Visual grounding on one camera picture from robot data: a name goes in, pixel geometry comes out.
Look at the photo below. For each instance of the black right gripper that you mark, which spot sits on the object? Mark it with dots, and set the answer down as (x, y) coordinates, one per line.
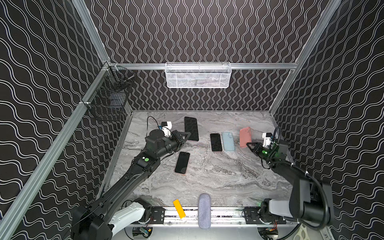
(260, 149)

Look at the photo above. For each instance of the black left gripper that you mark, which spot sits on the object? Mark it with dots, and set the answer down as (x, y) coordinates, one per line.
(179, 139)

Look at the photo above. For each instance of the black phone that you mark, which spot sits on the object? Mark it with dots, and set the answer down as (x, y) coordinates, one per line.
(182, 163)
(191, 125)

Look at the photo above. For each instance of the pink phone case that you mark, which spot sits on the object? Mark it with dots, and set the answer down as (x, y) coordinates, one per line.
(245, 136)

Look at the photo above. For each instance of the light blue phone case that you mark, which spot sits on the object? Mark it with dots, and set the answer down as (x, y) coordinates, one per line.
(228, 142)

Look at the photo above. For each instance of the black phone taken from case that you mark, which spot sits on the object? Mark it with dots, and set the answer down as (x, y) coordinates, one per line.
(216, 143)

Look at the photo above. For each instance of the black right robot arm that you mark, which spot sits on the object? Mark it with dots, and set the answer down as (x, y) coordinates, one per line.
(311, 200)

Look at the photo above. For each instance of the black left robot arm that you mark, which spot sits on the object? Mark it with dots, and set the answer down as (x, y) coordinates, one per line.
(103, 219)

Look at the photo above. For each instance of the yellow flat block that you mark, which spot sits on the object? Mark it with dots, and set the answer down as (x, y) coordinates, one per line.
(179, 209)

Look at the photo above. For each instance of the grey fabric pouch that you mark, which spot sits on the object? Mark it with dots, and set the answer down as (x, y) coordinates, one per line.
(204, 211)

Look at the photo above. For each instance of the aluminium back horizontal bar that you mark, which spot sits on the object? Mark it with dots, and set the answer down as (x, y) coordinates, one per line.
(233, 66)

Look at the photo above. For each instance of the aluminium horizontal bar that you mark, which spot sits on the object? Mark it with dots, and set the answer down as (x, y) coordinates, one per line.
(19, 207)
(233, 66)

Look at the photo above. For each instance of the aluminium left horizontal bar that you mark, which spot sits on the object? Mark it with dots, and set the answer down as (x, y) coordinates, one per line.
(19, 207)

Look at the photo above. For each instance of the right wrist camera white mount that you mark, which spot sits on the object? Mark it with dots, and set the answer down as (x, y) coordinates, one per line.
(268, 140)

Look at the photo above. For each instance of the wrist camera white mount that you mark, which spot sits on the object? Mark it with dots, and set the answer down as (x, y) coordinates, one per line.
(166, 127)
(268, 140)

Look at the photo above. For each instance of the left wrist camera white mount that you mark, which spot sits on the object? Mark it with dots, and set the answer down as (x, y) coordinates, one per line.
(166, 127)

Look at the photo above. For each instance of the white wire mesh basket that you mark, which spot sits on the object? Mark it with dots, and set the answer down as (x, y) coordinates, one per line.
(198, 78)

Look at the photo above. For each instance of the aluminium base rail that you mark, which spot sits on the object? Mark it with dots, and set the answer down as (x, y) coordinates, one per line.
(220, 217)

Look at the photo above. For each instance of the black wire basket left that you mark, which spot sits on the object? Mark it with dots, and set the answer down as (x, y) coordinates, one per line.
(108, 103)

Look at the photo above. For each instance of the white scissors handle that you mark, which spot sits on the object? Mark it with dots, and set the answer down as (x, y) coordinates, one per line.
(302, 233)

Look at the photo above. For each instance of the aluminium corner frame post right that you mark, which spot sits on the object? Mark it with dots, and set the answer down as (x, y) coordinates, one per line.
(314, 37)

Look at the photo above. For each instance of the aluminium corner frame post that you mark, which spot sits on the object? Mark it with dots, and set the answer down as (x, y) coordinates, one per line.
(91, 29)
(314, 37)

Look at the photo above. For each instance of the aluminium corner frame post left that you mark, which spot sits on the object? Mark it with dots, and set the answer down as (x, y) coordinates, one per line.
(91, 29)

